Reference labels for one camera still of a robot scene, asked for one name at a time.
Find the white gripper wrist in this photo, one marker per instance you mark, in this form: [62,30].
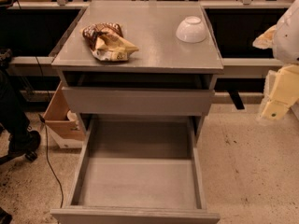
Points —
[288,39]

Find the grey drawer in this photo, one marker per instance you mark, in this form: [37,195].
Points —
[117,101]
[138,171]

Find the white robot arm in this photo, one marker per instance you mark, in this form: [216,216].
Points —
[286,37]

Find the grey drawer cabinet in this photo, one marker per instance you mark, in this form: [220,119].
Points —
[162,62]

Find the grey top drawer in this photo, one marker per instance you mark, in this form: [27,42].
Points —
[117,101]

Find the white upturned bowl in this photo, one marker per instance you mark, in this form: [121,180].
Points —
[191,30]

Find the crumpled brown chip bag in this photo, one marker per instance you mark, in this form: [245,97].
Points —
[106,42]

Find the cardboard box on floor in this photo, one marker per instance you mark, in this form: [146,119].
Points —
[62,122]

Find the black shoe and leg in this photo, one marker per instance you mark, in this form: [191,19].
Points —
[15,121]

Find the grey metal rail frame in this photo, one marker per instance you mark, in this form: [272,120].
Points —
[36,34]

